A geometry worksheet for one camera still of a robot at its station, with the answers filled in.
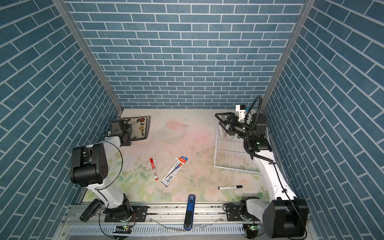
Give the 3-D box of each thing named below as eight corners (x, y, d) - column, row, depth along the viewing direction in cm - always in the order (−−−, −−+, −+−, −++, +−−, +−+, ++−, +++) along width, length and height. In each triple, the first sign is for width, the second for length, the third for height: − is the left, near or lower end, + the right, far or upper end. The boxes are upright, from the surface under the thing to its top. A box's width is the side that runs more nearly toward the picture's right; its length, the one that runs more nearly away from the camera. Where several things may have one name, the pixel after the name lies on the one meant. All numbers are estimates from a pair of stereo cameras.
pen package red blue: (160, 183, 86) (160, 182, 84) (182, 155, 97) (182, 154, 96) (166, 187, 84) (166, 186, 82) (188, 159, 95) (188, 158, 94)
